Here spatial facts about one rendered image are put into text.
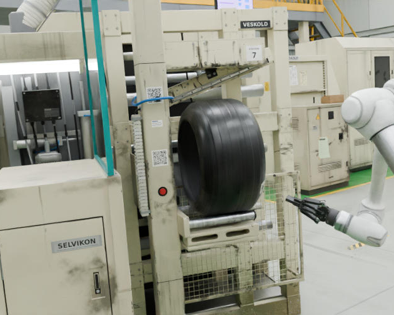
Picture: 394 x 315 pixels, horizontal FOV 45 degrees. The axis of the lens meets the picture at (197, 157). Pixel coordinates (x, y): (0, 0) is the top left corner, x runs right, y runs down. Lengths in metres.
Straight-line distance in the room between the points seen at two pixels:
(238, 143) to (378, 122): 0.64
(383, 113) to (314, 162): 5.07
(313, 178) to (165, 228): 4.72
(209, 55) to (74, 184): 1.31
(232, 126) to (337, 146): 5.10
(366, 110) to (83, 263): 1.07
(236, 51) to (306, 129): 4.17
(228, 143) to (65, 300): 0.98
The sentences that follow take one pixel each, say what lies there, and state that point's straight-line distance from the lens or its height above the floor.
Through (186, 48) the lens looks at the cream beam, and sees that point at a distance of 2.52.
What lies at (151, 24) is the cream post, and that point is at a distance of 2.23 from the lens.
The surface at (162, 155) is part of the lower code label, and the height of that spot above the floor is 1.23.
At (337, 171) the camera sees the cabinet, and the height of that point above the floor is 0.26.
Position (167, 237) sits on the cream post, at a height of 0.83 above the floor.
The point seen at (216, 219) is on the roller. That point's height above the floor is 0.91.
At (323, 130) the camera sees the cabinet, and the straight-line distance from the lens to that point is 6.93.
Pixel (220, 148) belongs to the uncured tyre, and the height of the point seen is 1.26.
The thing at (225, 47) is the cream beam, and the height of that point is 1.74.
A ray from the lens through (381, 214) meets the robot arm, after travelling 2.25.
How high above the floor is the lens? 1.49
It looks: 7 degrees down
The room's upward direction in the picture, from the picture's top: 4 degrees counter-clockwise
